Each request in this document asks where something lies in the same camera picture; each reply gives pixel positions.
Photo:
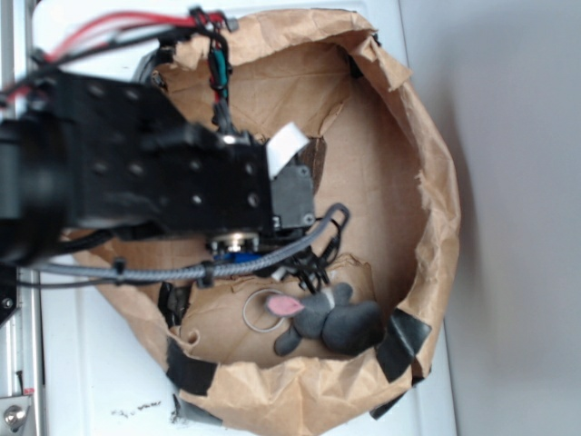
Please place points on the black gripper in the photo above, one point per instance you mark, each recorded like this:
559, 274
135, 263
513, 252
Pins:
290, 211

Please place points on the blue rectangular sponge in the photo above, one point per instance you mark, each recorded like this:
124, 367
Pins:
237, 257

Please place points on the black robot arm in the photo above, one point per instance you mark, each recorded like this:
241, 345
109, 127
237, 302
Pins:
119, 158

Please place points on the dark weathered wood piece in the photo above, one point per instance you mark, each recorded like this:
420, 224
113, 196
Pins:
314, 156

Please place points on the brown paper-lined box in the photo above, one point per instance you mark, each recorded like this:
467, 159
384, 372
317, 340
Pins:
386, 161

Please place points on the grey plush mouse toy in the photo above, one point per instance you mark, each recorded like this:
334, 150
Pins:
329, 316

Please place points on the black tape front right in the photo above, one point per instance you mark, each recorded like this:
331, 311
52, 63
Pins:
404, 338

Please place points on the black tape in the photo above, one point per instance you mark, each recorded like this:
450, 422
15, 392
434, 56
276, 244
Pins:
404, 338
187, 373
146, 71

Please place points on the black tape back left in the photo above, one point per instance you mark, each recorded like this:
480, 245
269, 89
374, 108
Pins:
146, 71

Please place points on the black tape front left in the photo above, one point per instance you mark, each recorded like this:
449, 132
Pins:
187, 373

